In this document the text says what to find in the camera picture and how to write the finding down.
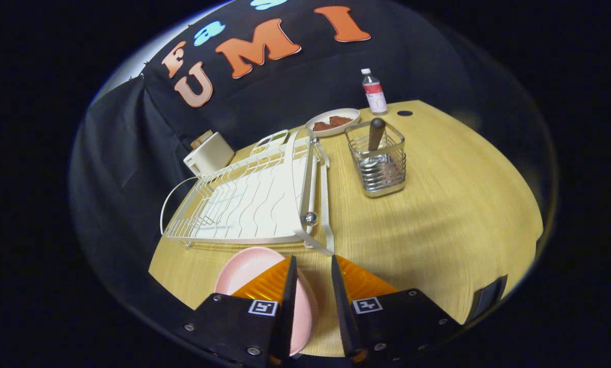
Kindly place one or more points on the clear bottle with red label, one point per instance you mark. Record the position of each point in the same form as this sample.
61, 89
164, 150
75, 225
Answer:
376, 97

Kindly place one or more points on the toast slices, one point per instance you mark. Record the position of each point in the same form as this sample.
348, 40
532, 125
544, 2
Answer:
201, 139

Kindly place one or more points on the dark grey panel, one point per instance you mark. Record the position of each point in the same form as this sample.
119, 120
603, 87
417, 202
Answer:
489, 299

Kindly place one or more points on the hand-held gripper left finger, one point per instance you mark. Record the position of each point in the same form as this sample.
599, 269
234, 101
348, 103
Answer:
288, 306

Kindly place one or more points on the brown meat piece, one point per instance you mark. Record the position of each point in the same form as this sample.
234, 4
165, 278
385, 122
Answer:
321, 126
340, 121

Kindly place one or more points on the black backdrop cloth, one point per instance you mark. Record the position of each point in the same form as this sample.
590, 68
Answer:
131, 153

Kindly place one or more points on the white shallow plate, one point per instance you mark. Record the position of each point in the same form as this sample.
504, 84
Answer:
318, 132

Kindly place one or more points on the white toaster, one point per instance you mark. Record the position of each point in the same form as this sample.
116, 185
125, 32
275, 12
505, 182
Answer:
210, 156

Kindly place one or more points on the pink plate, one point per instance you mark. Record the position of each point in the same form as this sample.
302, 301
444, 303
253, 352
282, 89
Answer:
244, 268

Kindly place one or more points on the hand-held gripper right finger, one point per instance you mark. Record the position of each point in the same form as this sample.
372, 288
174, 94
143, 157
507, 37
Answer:
342, 312

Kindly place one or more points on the white divided spice dish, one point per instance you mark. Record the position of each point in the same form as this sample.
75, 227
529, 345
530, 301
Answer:
277, 140

